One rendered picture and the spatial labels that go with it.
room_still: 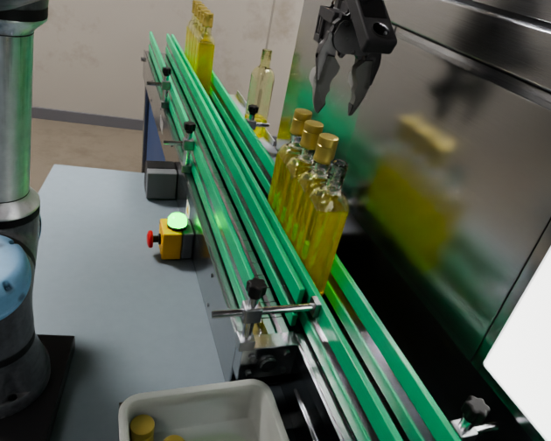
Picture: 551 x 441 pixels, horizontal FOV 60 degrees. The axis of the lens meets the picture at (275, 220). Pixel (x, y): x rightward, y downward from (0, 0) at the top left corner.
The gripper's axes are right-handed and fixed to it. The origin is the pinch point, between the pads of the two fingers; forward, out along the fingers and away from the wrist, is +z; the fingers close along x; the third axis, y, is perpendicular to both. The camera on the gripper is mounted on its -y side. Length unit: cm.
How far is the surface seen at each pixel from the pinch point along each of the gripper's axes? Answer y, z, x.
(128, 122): 282, 115, 25
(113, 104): 285, 104, 35
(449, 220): -19.6, 9.0, -12.5
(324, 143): -0.7, 6.0, 1.1
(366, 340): -22.3, 29.7, -3.9
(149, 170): 50, 37, 25
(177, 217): 23.5, 35.6, 20.6
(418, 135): -6.3, 1.3, -12.1
